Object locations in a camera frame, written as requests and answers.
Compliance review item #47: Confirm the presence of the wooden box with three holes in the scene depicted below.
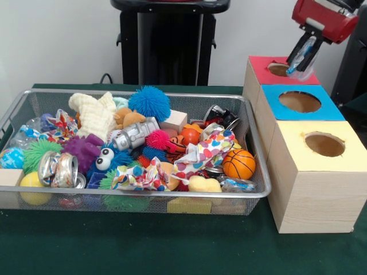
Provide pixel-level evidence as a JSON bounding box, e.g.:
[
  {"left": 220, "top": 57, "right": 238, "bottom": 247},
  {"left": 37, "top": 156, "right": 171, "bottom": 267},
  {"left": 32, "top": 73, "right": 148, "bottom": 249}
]
[{"left": 242, "top": 55, "right": 367, "bottom": 234}]

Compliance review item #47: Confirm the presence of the cream waffle cloth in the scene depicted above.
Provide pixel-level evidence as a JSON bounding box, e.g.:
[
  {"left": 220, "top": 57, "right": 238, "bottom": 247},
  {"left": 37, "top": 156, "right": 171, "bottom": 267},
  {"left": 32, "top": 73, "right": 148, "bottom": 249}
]
[{"left": 68, "top": 91, "right": 118, "bottom": 139}]

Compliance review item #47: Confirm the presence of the clear plastic bottle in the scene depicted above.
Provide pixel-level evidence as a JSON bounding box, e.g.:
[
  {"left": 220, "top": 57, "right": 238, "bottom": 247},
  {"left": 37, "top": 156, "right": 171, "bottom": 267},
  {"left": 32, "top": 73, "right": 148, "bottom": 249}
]
[{"left": 286, "top": 37, "right": 319, "bottom": 83}]

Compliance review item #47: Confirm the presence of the purple knobby rubber ball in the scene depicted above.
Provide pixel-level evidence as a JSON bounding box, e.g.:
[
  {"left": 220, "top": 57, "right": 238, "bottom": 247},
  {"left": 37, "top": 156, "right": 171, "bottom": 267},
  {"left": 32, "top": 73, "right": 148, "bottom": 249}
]
[{"left": 60, "top": 133, "right": 104, "bottom": 175}]

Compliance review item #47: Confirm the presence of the black upright panel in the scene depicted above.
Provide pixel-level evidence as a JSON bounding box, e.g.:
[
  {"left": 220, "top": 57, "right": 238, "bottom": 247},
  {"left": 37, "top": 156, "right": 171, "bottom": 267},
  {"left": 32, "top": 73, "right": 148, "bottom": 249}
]
[{"left": 330, "top": 4, "right": 367, "bottom": 107}]

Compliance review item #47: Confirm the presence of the yellow ball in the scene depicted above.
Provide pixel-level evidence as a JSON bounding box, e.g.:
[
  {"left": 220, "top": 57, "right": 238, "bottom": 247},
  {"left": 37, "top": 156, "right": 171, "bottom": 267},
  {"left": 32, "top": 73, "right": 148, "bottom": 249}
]
[{"left": 18, "top": 171, "right": 54, "bottom": 206}]

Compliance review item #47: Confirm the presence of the blue spiky rubber ball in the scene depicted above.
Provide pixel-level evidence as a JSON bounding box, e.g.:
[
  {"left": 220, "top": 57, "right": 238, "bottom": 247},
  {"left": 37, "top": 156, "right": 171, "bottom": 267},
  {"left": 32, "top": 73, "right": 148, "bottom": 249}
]
[{"left": 128, "top": 85, "right": 172, "bottom": 119}]

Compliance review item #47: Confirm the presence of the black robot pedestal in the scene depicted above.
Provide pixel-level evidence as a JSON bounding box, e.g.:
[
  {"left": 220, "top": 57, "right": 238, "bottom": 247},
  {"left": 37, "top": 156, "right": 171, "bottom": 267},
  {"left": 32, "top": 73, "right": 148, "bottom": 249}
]
[{"left": 110, "top": 0, "right": 232, "bottom": 87}]

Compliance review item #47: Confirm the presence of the crushed silver drink can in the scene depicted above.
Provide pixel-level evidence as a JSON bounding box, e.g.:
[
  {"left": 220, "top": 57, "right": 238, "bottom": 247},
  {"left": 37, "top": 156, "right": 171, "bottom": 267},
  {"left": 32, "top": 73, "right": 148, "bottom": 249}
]
[{"left": 37, "top": 151, "right": 87, "bottom": 189}]

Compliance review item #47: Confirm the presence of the blue globe ball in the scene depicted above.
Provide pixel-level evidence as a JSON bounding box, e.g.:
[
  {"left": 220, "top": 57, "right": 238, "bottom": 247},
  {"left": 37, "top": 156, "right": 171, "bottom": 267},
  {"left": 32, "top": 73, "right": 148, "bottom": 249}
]
[{"left": 0, "top": 147, "right": 25, "bottom": 170}]

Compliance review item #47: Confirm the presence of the green spiky rubber ball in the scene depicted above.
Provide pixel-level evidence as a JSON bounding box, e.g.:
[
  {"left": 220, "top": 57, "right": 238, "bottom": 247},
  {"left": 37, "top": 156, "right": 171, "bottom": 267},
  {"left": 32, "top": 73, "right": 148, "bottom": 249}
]
[{"left": 22, "top": 139, "right": 63, "bottom": 175}]

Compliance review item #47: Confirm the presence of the wire mesh bin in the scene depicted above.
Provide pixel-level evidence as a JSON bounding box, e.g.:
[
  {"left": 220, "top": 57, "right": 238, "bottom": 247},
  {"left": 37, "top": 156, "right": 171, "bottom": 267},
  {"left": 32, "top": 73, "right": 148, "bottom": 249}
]
[{"left": 0, "top": 88, "right": 272, "bottom": 216}]

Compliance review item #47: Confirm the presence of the silver toy robot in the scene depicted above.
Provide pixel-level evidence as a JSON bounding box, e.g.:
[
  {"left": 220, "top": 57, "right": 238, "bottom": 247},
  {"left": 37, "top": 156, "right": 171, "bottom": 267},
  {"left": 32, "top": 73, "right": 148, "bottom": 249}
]
[{"left": 111, "top": 116, "right": 160, "bottom": 150}]

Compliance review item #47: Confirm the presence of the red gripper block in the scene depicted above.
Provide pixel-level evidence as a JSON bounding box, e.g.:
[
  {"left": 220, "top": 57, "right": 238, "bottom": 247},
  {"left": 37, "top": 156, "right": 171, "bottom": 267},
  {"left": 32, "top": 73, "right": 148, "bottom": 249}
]
[{"left": 286, "top": 0, "right": 360, "bottom": 72}]

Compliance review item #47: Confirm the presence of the dark green side tablecloth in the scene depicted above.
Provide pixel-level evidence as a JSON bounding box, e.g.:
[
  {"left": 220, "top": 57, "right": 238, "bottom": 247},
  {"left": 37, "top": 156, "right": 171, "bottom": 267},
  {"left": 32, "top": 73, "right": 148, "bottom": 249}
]
[{"left": 341, "top": 93, "right": 367, "bottom": 138}]

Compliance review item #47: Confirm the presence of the orange toy basketball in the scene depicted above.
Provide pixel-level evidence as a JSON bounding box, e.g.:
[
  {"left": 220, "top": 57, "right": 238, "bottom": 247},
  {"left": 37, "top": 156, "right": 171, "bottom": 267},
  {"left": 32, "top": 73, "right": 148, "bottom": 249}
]
[{"left": 222, "top": 149, "right": 257, "bottom": 182}]

